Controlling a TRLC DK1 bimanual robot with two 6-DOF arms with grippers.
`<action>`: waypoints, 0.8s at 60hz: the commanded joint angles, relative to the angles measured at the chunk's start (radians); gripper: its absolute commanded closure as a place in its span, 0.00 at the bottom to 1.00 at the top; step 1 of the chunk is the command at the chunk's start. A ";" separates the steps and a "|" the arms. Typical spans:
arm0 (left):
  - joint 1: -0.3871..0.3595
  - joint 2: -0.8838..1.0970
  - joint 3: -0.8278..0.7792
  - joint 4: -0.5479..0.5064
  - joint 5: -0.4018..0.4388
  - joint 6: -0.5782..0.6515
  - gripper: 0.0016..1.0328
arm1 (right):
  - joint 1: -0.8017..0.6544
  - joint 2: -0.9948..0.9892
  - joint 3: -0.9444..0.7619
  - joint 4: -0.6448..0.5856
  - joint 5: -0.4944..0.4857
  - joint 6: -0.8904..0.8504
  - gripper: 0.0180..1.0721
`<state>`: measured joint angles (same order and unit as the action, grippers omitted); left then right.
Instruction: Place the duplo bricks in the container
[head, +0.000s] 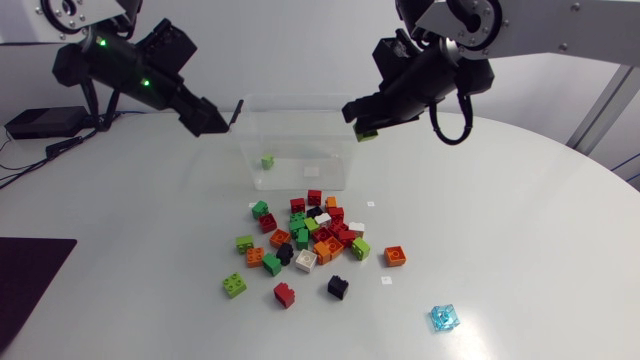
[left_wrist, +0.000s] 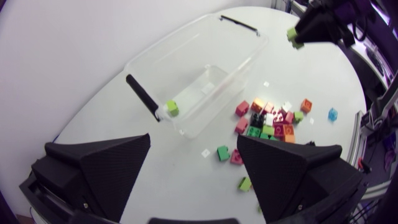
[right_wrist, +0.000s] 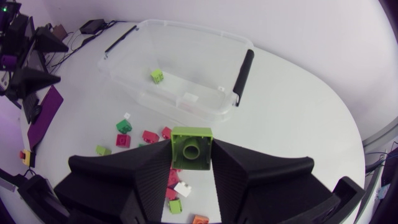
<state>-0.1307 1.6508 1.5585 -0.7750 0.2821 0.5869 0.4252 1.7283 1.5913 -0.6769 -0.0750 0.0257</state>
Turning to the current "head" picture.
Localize clear blue toy brick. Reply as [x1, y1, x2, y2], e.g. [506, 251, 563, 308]
[429, 303, 462, 333]

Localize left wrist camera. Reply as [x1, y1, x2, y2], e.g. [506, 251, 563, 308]
[135, 18, 199, 75]

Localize black power brick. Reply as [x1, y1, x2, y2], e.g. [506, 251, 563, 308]
[4, 105, 90, 141]

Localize black power cable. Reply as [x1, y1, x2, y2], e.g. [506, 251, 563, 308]
[0, 112, 121, 190]

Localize clear plastic container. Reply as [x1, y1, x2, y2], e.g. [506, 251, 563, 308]
[228, 93, 360, 192]

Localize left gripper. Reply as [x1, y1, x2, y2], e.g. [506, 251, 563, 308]
[122, 62, 232, 139]

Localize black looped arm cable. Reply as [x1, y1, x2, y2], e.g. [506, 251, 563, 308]
[428, 93, 475, 147]

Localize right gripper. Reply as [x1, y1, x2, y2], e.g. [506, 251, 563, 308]
[341, 42, 460, 136]

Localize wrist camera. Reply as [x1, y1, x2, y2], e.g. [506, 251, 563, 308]
[371, 28, 424, 79]
[135, 18, 199, 75]

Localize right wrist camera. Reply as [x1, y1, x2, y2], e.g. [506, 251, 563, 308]
[371, 28, 424, 79]

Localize dark mat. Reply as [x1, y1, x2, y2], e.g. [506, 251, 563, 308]
[0, 236, 79, 352]

